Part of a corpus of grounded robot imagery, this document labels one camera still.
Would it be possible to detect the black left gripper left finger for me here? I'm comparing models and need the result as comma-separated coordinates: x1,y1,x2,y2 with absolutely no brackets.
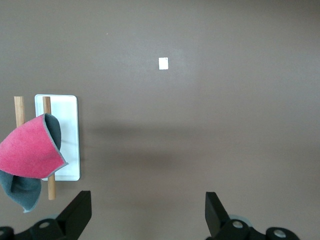
0,190,92,240

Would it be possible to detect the pink and grey cloth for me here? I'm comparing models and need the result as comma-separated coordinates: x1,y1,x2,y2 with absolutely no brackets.
0,112,69,214

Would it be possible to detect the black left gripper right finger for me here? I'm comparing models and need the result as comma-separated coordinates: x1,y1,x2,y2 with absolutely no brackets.
204,191,301,240

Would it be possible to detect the wooden rod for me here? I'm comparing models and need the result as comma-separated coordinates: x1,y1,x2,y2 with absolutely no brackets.
13,96,26,129
42,96,57,201

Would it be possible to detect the small white tape square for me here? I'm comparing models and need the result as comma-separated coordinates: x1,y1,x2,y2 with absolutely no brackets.
158,57,169,71

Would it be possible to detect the white rectangular tray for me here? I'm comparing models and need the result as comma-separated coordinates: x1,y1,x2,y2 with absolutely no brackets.
34,94,81,181

